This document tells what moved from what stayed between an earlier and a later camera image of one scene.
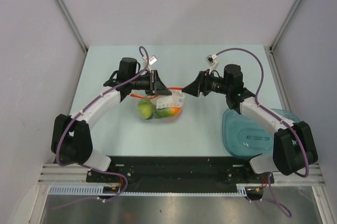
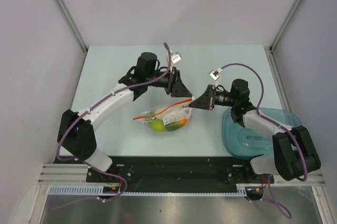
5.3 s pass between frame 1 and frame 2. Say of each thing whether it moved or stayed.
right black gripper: moved
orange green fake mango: moved
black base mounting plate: stayed
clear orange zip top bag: moved
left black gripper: moved
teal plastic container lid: stayed
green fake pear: moved
